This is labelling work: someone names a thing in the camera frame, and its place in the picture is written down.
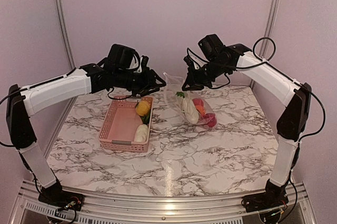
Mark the left aluminium frame post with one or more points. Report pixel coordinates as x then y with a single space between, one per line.
64 33

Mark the yellow toy lemon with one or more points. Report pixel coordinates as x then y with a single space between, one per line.
143 108

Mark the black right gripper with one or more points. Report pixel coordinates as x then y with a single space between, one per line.
197 85

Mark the red toy apple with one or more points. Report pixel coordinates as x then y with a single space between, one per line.
210 120
198 102

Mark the aluminium front rail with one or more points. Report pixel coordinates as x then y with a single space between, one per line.
99 207

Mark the aluminium frame post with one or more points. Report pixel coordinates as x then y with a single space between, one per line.
268 30
64 33

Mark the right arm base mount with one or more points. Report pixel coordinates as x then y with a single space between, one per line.
273 196

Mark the white toy vegetable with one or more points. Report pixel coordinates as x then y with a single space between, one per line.
190 112
141 133

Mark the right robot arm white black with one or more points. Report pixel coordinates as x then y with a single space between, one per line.
295 97

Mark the orange toy orange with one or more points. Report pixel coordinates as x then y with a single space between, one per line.
200 109

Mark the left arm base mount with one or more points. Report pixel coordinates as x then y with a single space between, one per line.
56 196

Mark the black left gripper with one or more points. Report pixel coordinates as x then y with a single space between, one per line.
149 80

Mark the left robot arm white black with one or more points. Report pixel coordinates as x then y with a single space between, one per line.
122 68

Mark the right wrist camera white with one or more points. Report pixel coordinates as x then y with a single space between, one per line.
192 64

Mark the right aluminium frame post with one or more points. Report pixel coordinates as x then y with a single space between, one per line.
268 30

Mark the clear pink zip top bag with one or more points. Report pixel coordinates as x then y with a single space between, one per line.
173 96

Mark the pink perforated plastic basket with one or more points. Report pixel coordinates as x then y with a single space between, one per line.
120 124

